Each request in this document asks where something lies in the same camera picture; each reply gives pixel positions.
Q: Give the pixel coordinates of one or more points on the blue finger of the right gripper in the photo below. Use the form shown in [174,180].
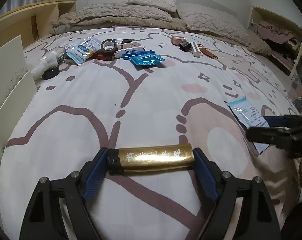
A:
[276,121]
[278,136]

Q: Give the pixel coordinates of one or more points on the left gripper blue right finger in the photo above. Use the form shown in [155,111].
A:
[208,174]

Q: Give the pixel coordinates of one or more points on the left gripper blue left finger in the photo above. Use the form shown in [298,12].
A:
[93,173]

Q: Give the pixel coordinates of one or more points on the white blue medicine sachet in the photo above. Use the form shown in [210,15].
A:
[246,114]

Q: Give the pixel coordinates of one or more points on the gold lighter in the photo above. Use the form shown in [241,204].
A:
[150,159]

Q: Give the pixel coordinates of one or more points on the cartoon pattern bed sheet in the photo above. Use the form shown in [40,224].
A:
[117,105]

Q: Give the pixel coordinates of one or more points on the white rectangular box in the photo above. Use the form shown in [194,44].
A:
[195,50]

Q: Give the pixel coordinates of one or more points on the small black round cap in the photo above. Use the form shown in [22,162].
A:
[50,73]

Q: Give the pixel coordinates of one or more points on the white shoe box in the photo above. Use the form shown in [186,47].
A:
[17,88]

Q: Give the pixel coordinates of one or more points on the small black cube box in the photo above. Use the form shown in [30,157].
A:
[185,46]

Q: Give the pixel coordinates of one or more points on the white blue usb stick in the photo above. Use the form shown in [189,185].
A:
[118,54]

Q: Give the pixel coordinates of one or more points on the white blue mask packet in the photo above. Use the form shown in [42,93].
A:
[83,50]

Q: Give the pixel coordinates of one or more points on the crumpled clear plastic wrap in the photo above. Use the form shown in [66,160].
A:
[47,62]

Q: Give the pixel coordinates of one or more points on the blue foil packet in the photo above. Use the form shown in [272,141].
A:
[146,60]

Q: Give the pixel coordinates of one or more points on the brown tape roll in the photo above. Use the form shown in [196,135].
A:
[108,47]

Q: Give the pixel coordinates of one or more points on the beige right pillow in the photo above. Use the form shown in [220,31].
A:
[221,24]

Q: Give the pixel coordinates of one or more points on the pink small case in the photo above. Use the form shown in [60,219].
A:
[177,40]

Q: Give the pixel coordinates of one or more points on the folded beige blanket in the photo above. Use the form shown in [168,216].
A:
[105,15]

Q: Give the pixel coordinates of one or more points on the wooden bedside shelf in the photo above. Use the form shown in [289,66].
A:
[32,22]

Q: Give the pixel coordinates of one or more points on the wall alcove shelf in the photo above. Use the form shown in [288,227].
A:
[283,36]

